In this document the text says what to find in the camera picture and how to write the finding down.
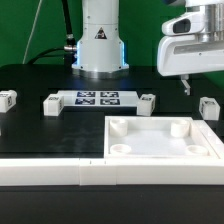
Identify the thin white cable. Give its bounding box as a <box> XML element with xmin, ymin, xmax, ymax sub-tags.
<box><xmin>22</xmin><ymin>0</ymin><xmax>44</xmax><ymax>65</ymax></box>

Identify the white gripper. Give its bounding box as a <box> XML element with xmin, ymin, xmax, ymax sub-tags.
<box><xmin>157</xmin><ymin>12</ymin><xmax>224</xmax><ymax>95</ymax></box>

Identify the white front fence wall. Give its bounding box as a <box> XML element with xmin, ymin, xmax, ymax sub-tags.
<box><xmin>0</xmin><ymin>158</ymin><xmax>224</xmax><ymax>186</ymax></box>

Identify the white fiducial marker sheet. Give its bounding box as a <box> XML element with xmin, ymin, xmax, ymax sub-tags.
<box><xmin>58</xmin><ymin>90</ymin><xmax>138</xmax><ymax>107</ymax></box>

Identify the black thick cable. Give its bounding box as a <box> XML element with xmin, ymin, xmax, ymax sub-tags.
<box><xmin>26</xmin><ymin>0</ymin><xmax>78</xmax><ymax>66</ymax></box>

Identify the white square table top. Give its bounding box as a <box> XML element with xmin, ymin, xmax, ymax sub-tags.
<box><xmin>104</xmin><ymin>116</ymin><xmax>220</xmax><ymax>159</ymax></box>

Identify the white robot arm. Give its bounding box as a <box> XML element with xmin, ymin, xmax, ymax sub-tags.
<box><xmin>72</xmin><ymin>0</ymin><xmax>224</xmax><ymax>91</ymax></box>

